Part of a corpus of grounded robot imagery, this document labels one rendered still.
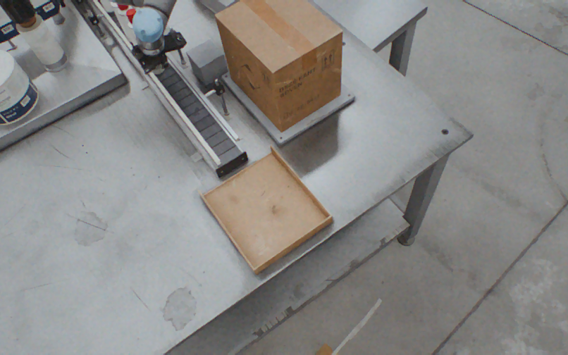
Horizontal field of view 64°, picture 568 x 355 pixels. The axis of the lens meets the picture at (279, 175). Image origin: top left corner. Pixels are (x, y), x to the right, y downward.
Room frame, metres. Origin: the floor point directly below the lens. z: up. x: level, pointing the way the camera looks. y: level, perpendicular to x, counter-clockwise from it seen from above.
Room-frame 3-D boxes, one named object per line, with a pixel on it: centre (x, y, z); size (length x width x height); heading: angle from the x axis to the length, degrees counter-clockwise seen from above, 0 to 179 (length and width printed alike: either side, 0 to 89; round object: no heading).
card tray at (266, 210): (0.61, 0.06, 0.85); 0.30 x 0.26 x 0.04; 26
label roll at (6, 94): (1.16, 0.86, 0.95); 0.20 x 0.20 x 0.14
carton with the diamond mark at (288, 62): (1.04, -0.07, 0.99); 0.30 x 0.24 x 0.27; 27
